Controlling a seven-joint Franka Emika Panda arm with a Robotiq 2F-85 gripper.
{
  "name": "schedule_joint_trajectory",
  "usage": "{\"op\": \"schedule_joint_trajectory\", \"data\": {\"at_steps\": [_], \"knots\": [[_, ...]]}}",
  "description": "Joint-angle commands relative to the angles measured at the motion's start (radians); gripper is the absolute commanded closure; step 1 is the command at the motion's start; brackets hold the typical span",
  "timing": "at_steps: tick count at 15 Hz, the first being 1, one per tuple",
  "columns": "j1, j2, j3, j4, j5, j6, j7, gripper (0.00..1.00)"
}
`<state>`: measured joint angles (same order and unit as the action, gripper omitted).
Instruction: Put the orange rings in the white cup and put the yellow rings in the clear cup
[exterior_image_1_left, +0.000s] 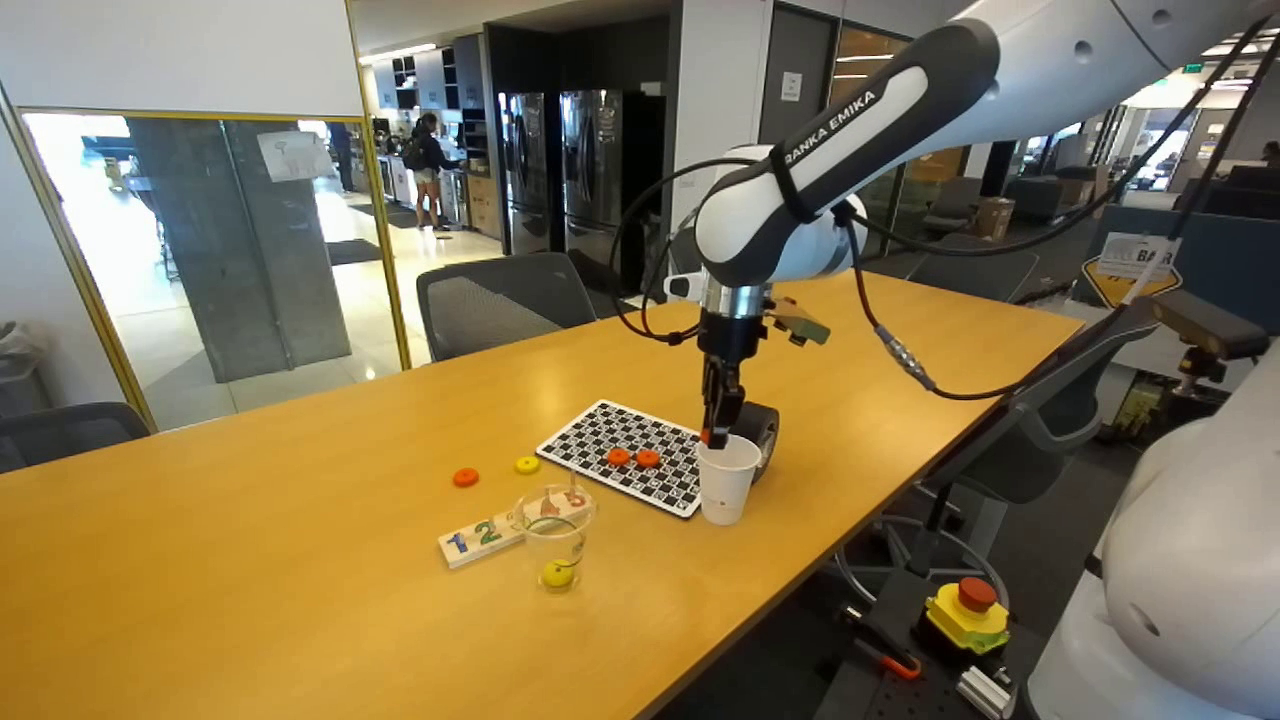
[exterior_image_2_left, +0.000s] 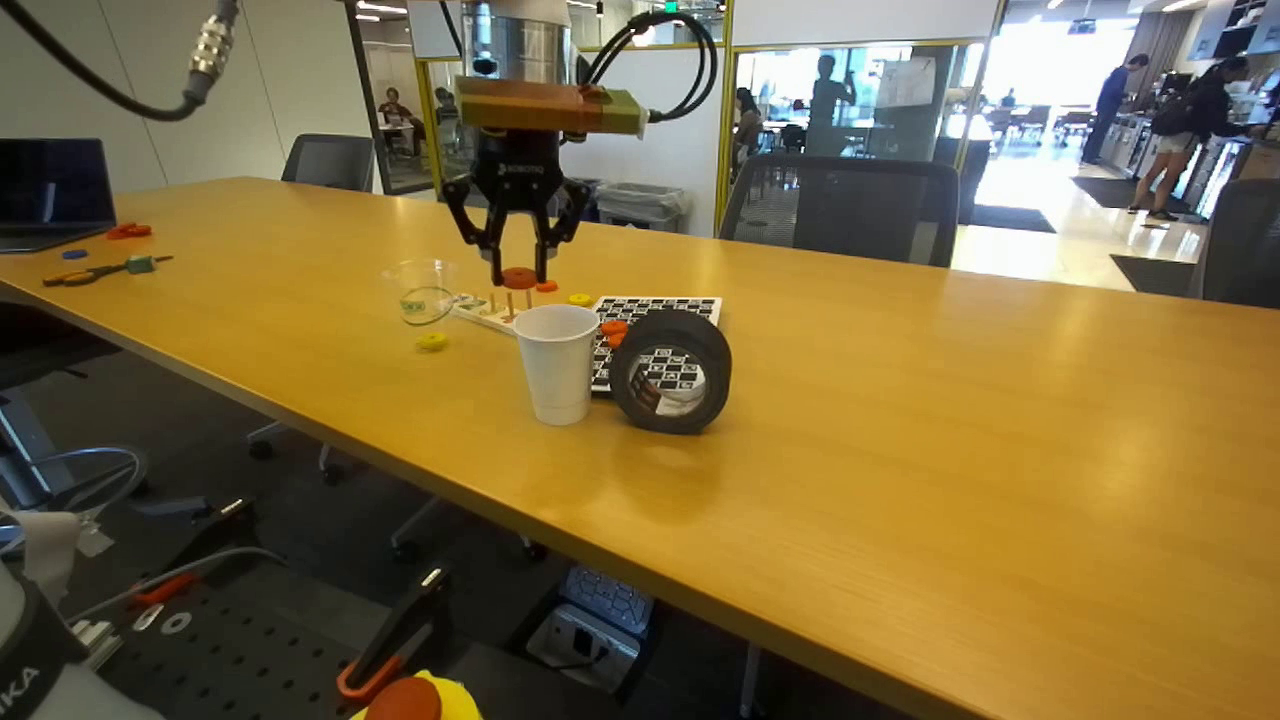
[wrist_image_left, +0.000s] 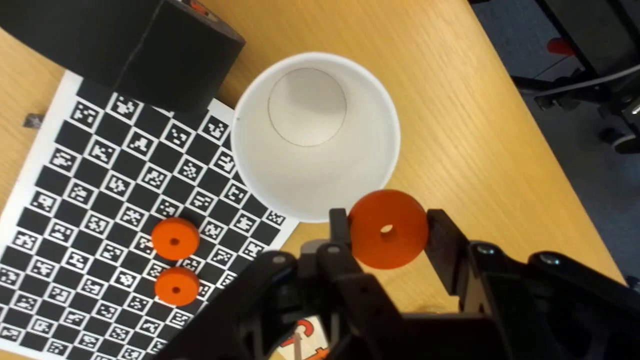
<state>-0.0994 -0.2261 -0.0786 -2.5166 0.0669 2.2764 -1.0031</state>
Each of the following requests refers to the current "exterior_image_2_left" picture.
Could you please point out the person behind glass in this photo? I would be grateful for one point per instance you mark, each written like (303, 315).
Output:
(828, 92)

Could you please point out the black tape roll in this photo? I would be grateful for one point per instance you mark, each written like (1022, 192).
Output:
(620, 380)

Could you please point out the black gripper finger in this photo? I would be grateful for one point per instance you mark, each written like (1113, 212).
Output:
(561, 212)
(479, 212)

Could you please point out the blue toy piece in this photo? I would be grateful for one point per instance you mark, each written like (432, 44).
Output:
(73, 250)

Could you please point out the checkered calibration board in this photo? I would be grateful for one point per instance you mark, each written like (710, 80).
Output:
(664, 306)

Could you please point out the person in black top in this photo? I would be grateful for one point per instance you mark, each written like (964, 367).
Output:
(1182, 133)

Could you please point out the white paper cup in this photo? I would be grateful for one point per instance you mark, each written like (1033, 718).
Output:
(558, 373)

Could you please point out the grey floor power box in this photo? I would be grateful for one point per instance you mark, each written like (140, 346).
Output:
(585, 642)

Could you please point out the black monitor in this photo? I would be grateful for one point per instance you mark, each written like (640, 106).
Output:
(53, 186)

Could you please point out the dark office chair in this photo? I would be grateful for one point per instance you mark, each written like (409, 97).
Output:
(327, 163)

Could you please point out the clear plastic cup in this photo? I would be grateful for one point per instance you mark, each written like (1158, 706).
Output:
(425, 302)

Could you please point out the black bar clamp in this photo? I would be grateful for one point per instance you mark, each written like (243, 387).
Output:
(175, 574)

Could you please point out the yellow red emergency stop button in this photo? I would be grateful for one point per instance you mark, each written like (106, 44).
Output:
(425, 702)

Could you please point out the dark armchair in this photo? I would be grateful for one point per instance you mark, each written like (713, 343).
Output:
(1246, 246)

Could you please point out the red toy piece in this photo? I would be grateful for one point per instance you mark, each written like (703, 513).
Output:
(130, 228)

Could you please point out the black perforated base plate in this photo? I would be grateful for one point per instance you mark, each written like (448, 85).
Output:
(243, 667)

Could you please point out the person in blue top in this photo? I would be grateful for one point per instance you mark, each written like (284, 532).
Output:
(1113, 106)

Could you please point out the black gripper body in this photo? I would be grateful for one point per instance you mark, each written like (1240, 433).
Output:
(519, 166)

